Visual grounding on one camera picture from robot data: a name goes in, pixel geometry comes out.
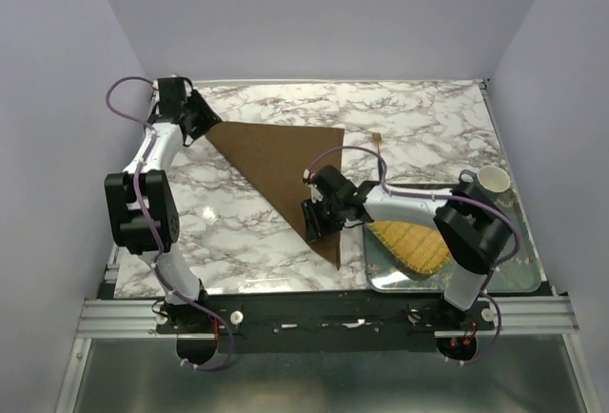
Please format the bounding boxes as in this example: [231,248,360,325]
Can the aluminium frame rail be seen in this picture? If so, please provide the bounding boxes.
[76,292,579,339]

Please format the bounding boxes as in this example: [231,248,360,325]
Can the brown cloth napkin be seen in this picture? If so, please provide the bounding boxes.
[205,121,345,270]

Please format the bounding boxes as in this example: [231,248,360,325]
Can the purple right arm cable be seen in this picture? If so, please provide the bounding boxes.
[304,146,522,366]

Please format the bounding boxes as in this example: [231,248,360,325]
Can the yellow bamboo mat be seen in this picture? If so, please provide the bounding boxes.
[368,221,451,275]

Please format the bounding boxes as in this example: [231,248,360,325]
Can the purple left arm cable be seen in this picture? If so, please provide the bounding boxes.
[105,77,235,372]

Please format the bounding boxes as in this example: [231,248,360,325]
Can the teal floral metal tray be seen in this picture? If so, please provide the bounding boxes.
[363,183,543,294]

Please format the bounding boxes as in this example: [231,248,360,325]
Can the teal mug white inside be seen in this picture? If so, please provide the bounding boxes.
[460,166,511,194]

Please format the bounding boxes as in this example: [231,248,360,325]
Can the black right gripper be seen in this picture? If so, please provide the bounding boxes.
[301,193,345,241]

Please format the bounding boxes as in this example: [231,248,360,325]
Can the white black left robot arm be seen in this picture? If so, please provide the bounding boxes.
[104,75,228,332]

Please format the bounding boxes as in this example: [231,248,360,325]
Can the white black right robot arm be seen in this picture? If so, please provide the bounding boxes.
[301,166,520,329]

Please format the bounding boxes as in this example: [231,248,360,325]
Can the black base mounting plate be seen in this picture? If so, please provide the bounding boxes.
[154,291,496,355]

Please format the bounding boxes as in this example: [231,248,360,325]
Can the gold fork teal handle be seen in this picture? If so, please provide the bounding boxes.
[372,132,384,181]

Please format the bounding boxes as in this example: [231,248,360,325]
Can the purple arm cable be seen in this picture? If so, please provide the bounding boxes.
[105,77,235,372]
[304,146,522,366]

